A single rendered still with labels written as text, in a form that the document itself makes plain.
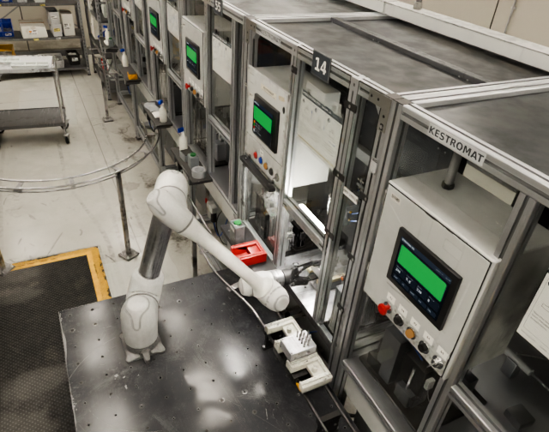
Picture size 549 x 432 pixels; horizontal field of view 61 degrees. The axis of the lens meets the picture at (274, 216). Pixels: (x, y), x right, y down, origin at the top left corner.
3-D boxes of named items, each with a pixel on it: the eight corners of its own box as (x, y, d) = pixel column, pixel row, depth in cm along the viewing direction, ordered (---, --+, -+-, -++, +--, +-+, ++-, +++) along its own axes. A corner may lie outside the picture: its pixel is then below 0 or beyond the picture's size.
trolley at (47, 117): (-12, 152, 506) (-38, 65, 453) (-6, 132, 546) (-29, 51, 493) (71, 145, 532) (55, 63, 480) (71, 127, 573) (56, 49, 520)
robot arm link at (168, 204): (195, 221, 184) (196, 202, 195) (160, 193, 175) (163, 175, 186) (171, 239, 188) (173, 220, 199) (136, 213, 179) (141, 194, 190)
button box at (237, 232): (229, 237, 259) (229, 219, 253) (242, 234, 263) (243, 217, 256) (234, 245, 254) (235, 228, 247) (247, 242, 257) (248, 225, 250)
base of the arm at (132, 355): (128, 371, 210) (127, 363, 207) (118, 336, 226) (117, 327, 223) (168, 358, 217) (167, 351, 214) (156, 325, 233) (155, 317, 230)
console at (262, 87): (240, 152, 246) (243, 64, 220) (287, 145, 257) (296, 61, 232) (274, 191, 216) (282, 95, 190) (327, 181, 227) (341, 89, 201)
